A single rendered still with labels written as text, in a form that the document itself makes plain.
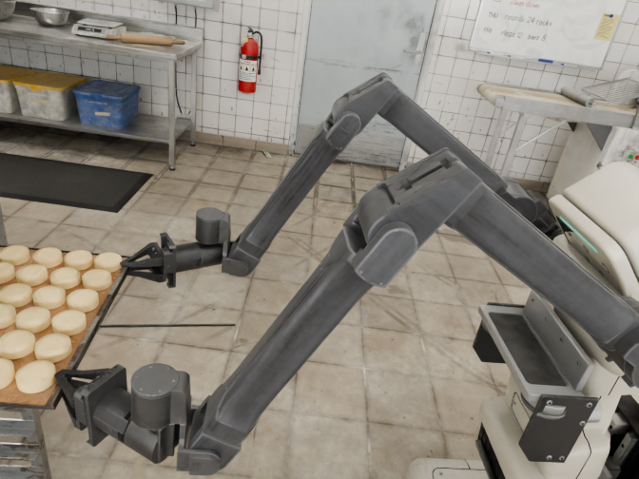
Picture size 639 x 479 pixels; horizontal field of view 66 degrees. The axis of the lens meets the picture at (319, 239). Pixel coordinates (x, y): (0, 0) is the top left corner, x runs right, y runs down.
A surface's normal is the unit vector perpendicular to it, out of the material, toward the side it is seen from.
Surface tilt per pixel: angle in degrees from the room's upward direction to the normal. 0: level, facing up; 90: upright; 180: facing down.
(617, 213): 43
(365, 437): 0
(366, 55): 90
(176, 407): 88
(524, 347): 0
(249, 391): 87
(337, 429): 0
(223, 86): 90
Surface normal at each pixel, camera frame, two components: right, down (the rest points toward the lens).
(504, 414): 0.00, -0.88
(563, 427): 0.05, 0.48
